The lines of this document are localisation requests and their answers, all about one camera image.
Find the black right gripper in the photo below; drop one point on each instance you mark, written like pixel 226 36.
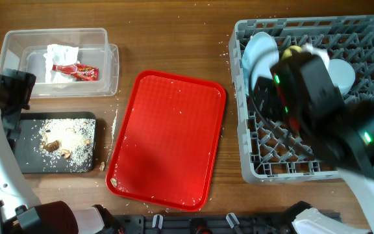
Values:
pixel 269 110

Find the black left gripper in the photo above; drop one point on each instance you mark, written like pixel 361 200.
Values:
pixel 23 83

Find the light blue plate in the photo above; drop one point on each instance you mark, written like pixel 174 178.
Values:
pixel 260 54

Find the yellow cup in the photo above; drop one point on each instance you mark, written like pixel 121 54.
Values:
pixel 293 49

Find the white napkin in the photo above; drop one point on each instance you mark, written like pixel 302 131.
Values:
pixel 59 55

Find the red snack wrapper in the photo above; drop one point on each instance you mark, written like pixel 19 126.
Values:
pixel 78 71

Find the light blue bowl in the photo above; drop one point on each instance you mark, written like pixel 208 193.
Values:
pixel 342 75

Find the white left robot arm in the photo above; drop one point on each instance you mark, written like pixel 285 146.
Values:
pixel 20 209

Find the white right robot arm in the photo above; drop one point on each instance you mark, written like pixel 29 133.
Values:
pixel 299 92

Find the grey dishwasher rack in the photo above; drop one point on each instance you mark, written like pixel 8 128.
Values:
pixel 263 156

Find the black tray bin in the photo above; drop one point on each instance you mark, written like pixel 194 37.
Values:
pixel 23 146

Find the clear plastic bin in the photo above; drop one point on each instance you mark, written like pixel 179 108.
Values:
pixel 24 50

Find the red plastic tray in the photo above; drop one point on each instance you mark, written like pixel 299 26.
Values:
pixel 166 148

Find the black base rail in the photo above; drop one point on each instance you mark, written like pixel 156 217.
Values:
pixel 252 224

